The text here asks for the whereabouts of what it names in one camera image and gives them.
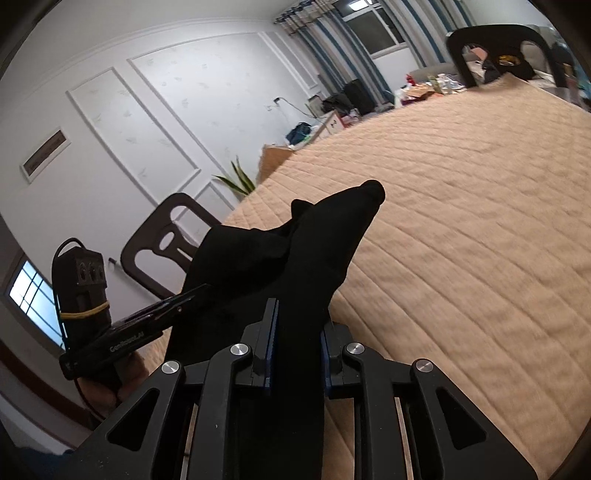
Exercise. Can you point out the small grey sofa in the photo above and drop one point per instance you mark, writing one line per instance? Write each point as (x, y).
(429, 73)

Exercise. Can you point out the striped curtain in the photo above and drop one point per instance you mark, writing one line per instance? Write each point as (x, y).
(332, 60)
(434, 32)

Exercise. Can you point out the black suitcase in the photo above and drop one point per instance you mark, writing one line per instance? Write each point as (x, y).
(359, 97)

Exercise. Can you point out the dark blue bag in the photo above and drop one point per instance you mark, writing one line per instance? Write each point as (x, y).
(299, 133)

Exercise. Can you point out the brown plastic chair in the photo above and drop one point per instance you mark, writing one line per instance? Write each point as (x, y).
(152, 249)

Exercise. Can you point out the flat cardboard box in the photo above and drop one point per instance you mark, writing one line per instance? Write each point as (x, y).
(421, 92)

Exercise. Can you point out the brown cardboard box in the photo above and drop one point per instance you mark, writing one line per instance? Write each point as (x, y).
(274, 161)

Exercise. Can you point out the pink cushion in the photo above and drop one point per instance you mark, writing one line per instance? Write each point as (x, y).
(478, 53)

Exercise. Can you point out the black bag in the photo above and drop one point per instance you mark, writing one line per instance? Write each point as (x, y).
(334, 102)

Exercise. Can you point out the small side window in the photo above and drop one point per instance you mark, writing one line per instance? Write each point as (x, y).
(34, 300)

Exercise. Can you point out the person's left hand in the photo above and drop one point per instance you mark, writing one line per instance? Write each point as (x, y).
(104, 392)

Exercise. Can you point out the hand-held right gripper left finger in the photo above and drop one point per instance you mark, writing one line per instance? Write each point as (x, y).
(272, 337)

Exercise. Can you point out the tan quilted blanket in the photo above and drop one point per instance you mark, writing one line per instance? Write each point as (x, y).
(461, 207)

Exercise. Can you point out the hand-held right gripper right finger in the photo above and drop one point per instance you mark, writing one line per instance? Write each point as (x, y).
(334, 364)

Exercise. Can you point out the black pants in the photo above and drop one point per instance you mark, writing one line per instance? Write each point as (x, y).
(300, 258)

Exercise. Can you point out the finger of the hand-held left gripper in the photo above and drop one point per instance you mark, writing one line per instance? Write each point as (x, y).
(171, 307)

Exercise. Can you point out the black chair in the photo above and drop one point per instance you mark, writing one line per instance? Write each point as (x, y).
(494, 34)

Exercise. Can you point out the green potted plant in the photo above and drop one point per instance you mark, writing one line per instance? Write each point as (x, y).
(240, 182)

